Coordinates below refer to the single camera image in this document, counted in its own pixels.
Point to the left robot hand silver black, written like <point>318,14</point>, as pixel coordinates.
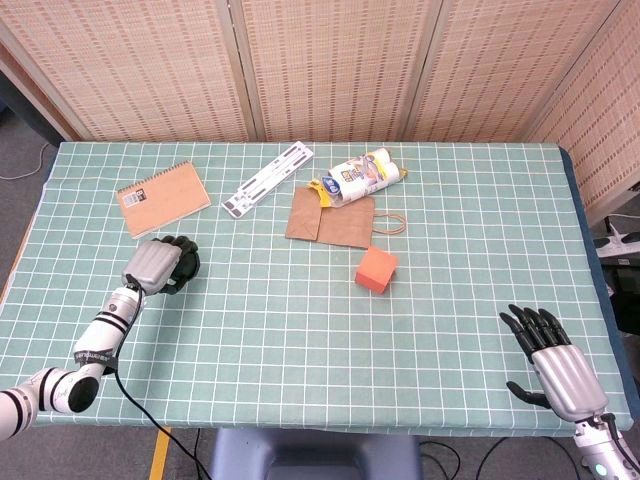
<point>150,265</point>

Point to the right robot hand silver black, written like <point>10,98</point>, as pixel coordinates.
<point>567,375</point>

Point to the dark green dome object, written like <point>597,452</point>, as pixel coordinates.
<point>192,268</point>

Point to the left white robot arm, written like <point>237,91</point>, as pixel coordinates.
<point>97,335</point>

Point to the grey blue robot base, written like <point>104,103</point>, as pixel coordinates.
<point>310,455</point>

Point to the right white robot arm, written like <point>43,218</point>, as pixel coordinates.
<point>595,452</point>

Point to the brown spiral notebook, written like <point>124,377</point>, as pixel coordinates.
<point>162,200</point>

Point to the black box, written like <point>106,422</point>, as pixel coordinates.
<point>625,295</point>

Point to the white folding laptop stand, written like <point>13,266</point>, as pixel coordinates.
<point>267,177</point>

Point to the dark blue table underlay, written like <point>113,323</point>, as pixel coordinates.
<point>587,225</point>

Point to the green checked tablecloth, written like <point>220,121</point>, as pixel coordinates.
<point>300,350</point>

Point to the yellow floor tape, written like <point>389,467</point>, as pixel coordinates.
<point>159,457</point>

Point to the brown paper bag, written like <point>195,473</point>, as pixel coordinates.
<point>340,227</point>

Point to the bamboo screen panel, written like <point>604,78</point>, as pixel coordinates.
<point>35,95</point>
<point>500,70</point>
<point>335,70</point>
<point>140,70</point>
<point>605,125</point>

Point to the orange cube block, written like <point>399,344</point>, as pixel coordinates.
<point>375,272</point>

